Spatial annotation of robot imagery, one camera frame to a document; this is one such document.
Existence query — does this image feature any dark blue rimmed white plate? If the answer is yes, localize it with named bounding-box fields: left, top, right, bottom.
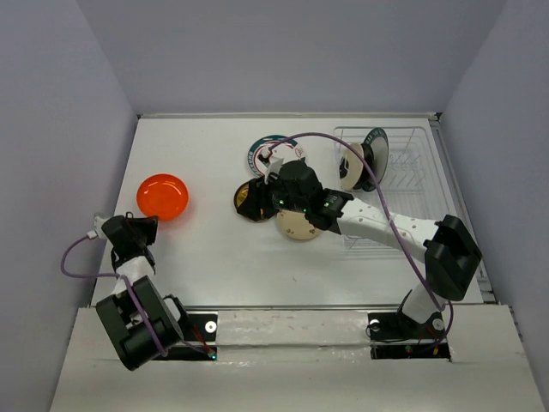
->
left=362, top=127, right=389, bottom=185

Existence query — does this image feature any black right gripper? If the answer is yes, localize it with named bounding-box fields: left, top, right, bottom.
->
left=236, top=170, right=309, bottom=221

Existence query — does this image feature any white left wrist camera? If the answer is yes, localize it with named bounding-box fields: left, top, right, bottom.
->
left=87, top=214, right=109, bottom=240

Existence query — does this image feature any orange plate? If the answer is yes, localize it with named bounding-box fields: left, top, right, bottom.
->
left=136, top=173, right=190, bottom=221

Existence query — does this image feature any green red rimmed white plate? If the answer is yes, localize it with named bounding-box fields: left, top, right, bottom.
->
left=247, top=135, right=307, bottom=177

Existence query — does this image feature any cream plate with black patch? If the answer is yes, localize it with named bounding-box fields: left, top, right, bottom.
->
left=339, top=142, right=364, bottom=191

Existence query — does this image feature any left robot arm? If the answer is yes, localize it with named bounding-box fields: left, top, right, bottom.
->
left=94, top=213, right=190, bottom=371

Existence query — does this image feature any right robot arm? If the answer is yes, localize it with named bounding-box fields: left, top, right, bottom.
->
left=233, top=161, right=482, bottom=336

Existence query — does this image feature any white wire dish rack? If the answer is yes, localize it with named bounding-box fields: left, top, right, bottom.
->
left=334, top=126, right=457, bottom=251

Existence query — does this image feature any cream plate with small prints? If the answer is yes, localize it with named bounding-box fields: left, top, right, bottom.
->
left=276, top=210, right=321, bottom=241

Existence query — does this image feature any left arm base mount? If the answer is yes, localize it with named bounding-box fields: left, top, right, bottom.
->
left=166, top=312, right=218, bottom=361

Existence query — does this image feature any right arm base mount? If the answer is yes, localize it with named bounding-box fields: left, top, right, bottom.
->
left=365, top=312, right=450, bottom=361

